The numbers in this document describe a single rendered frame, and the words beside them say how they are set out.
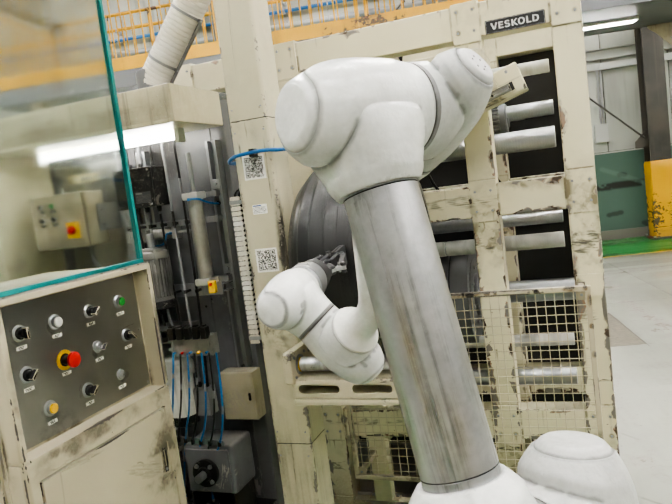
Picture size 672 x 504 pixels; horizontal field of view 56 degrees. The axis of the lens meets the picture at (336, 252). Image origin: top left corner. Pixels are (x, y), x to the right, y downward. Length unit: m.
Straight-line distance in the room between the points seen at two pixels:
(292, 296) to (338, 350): 0.14
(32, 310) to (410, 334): 1.11
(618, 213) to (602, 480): 10.49
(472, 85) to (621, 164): 10.48
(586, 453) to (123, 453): 1.27
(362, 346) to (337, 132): 0.60
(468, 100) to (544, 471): 0.51
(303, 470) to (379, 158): 1.52
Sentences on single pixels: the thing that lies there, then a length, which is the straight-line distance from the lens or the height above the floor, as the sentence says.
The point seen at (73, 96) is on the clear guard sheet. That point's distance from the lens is 1.86.
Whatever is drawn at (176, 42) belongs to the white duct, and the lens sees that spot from 2.51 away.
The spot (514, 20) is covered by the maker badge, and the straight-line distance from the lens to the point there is 2.39.
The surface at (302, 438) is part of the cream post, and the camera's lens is 2.11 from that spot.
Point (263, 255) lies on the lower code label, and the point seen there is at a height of 1.24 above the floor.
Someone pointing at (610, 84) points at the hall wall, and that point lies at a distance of 11.45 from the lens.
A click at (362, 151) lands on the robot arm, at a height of 1.45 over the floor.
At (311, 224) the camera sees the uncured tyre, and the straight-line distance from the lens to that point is 1.72.
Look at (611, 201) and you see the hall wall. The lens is 11.32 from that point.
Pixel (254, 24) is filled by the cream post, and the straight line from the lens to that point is 2.03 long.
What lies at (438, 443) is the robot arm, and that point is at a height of 1.10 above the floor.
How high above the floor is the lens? 1.42
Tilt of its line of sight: 6 degrees down
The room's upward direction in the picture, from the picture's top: 7 degrees counter-clockwise
